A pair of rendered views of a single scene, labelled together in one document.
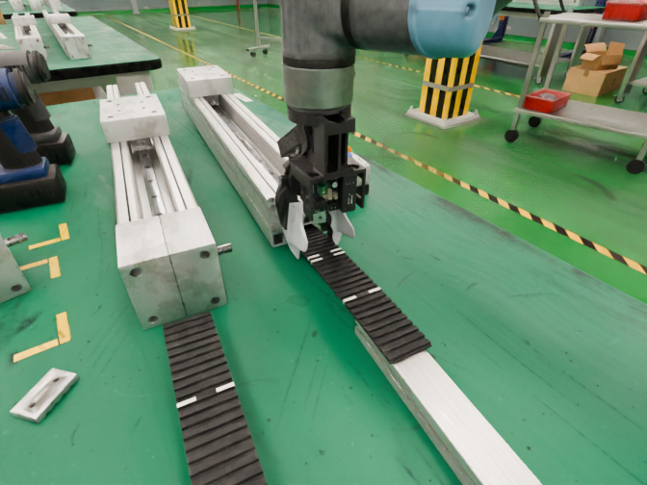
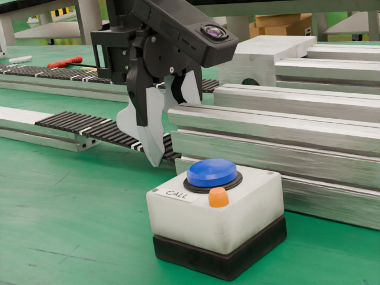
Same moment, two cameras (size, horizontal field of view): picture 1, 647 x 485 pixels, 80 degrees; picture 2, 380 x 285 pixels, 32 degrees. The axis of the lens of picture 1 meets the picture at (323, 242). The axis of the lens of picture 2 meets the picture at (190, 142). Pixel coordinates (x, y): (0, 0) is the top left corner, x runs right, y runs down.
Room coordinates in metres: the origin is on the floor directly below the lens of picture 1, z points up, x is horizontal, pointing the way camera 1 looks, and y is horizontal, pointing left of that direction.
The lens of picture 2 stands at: (1.10, -0.22, 1.04)
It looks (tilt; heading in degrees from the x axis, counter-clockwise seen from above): 19 degrees down; 159
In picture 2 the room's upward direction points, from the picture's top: 8 degrees counter-clockwise
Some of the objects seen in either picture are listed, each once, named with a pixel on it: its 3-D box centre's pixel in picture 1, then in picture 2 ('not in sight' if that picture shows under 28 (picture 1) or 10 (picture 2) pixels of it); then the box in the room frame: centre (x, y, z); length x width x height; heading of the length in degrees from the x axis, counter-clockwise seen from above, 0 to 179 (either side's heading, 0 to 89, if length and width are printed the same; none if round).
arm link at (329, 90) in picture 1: (321, 85); not in sight; (0.43, 0.00, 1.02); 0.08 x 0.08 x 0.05
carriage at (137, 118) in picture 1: (135, 123); not in sight; (0.77, 0.38, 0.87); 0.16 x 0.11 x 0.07; 26
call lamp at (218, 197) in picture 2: not in sight; (217, 195); (0.69, -0.05, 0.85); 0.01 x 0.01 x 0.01
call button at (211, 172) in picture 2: not in sight; (212, 177); (0.65, -0.03, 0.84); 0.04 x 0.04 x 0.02
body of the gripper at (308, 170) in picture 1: (322, 159); (139, 24); (0.43, 0.00, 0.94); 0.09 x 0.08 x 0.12; 26
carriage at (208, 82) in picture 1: (205, 86); not in sight; (1.07, 0.32, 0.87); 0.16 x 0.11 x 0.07; 26
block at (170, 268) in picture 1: (182, 263); (264, 82); (0.37, 0.17, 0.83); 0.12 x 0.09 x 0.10; 116
